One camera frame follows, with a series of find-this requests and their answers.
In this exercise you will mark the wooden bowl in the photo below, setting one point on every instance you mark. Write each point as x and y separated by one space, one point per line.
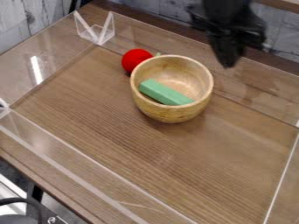
180 73

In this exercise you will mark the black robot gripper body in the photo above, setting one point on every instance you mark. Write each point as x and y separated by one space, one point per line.
230 17

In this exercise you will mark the green rectangular block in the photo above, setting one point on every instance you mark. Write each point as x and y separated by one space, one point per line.
163 94

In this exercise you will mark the red fruit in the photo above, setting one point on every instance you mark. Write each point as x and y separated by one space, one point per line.
132 58

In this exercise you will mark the clear acrylic tray wall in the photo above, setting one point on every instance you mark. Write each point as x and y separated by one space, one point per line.
124 169

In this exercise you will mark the clear acrylic corner bracket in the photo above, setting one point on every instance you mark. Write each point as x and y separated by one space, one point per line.
96 34

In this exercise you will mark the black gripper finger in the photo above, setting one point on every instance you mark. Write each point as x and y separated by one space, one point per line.
229 49

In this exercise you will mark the black metal table frame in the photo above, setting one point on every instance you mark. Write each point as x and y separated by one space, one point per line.
55 213

